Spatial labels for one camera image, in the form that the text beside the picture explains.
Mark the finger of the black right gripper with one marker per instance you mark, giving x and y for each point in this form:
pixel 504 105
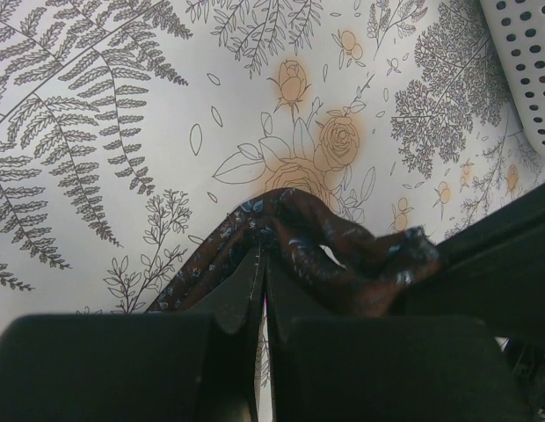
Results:
pixel 495 272

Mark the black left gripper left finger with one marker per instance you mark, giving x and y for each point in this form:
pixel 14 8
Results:
pixel 198 365

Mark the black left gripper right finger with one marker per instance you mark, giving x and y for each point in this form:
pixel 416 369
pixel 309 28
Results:
pixel 394 368

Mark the brown blue floral tie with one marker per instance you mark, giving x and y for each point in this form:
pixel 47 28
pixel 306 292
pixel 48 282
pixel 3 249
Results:
pixel 341 264

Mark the white perforated plastic basket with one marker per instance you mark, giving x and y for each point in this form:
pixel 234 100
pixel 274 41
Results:
pixel 517 28

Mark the floral patterned table mat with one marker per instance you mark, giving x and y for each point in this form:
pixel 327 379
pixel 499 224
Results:
pixel 128 129

